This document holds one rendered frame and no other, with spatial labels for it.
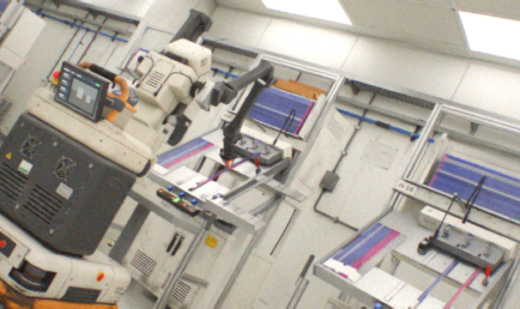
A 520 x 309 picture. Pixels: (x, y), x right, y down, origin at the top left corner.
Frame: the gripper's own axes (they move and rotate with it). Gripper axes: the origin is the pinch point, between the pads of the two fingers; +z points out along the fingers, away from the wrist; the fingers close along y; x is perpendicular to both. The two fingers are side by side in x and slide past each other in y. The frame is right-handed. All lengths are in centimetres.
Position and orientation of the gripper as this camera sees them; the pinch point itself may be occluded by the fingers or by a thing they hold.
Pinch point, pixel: (229, 167)
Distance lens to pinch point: 316.3
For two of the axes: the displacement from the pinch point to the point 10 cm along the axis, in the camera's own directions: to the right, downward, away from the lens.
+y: -7.1, -3.2, 6.2
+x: -7.0, 3.6, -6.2
